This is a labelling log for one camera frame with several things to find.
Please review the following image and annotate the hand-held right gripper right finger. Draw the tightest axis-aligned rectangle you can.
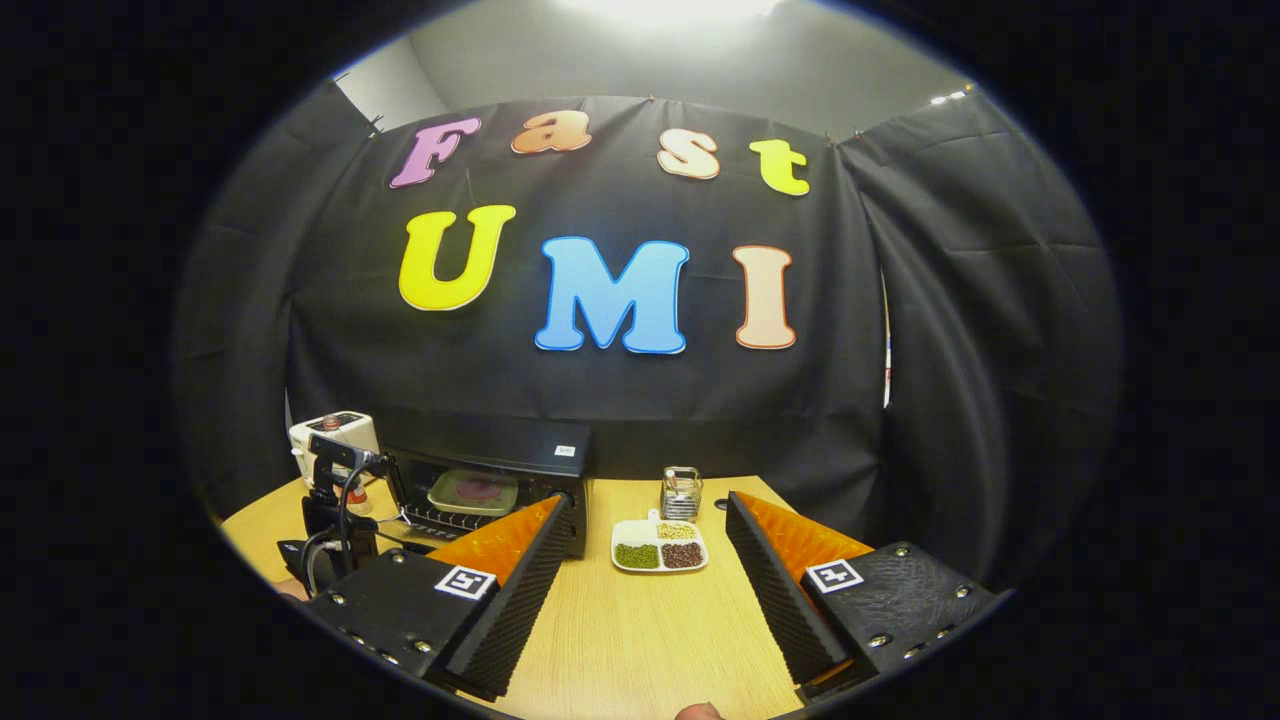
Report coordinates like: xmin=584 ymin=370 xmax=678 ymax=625
xmin=725 ymin=490 xmax=1002 ymax=706

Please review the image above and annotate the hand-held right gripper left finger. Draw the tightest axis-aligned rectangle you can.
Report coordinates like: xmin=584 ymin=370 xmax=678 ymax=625
xmin=303 ymin=493 xmax=573 ymax=701

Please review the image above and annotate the black electric oven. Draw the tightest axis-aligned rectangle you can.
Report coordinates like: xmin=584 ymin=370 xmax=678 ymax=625
xmin=380 ymin=418 xmax=593 ymax=561

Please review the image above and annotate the large ceiling light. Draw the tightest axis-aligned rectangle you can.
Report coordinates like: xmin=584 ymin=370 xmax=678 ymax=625
xmin=560 ymin=0 xmax=781 ymax=26

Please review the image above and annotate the white toaster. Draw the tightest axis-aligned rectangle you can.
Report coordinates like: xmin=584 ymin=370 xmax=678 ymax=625
xmin=288 ymin=410 xmax=382 ymax=491

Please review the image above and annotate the cream rectangular plate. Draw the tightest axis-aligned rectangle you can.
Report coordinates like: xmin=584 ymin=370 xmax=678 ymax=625
xmin=428 ymin=468 xmax=520 ymax=517

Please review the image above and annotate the black backdrop cloth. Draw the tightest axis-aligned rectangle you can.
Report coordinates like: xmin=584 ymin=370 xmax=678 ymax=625
xmin=170 ymin=80 xmax=1126 ymax=591

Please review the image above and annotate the white divided dish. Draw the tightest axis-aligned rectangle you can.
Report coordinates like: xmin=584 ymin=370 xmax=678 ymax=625
xmin=611 ymin=510 xmax=709 ymax=573

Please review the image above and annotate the wire mesh holder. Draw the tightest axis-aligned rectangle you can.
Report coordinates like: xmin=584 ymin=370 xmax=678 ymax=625
xmin=661 ymin=466 xmax=704 ymax=523

